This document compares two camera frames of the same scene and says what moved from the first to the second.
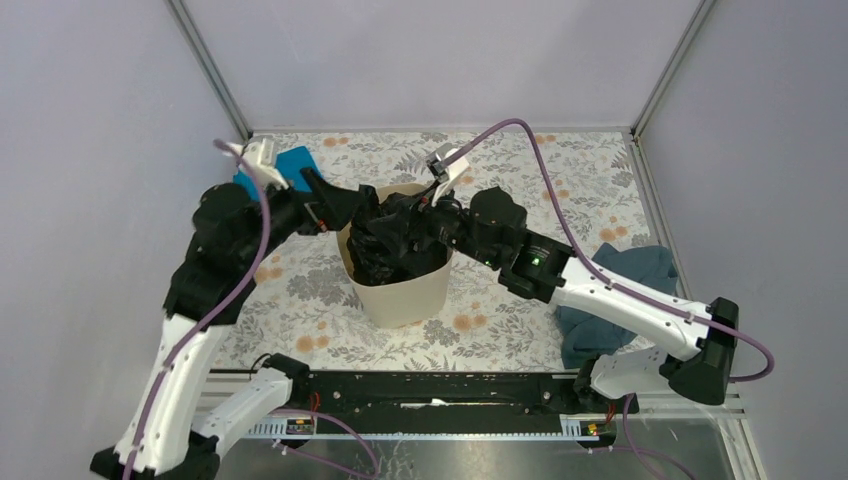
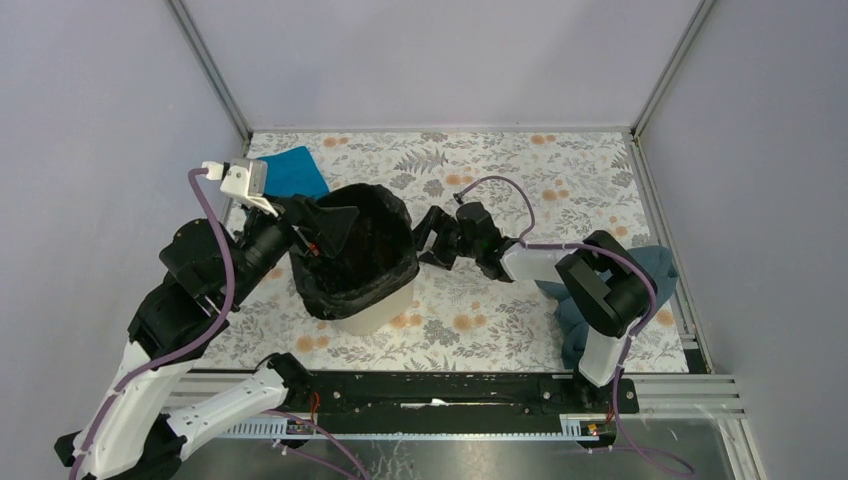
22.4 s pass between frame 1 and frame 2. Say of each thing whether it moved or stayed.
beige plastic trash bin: moved
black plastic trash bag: stayed
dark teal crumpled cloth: stayed
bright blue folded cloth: stayed
